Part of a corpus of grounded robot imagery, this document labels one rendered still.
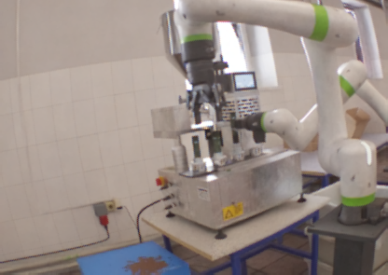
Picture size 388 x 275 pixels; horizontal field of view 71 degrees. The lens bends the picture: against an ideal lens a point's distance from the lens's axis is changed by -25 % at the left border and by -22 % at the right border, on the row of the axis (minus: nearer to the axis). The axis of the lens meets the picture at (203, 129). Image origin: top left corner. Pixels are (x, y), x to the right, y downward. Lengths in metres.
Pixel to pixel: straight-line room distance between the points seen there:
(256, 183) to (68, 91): 1.84
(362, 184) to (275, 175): 0.76
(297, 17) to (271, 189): 0.98
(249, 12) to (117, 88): 2.24
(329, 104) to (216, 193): 0.64
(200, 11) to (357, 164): 0.60
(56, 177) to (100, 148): 0.51
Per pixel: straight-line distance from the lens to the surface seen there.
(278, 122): 1.35
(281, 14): 0.86
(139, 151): 3.02
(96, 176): 2.91
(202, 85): 0.94
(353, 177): 0.97
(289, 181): 1.72
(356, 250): 1.06
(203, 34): 0.93
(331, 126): 1.08
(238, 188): 1.49
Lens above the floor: 1.34
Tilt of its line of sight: 5 degrees down
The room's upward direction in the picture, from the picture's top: 8 degrees counter-clockwise
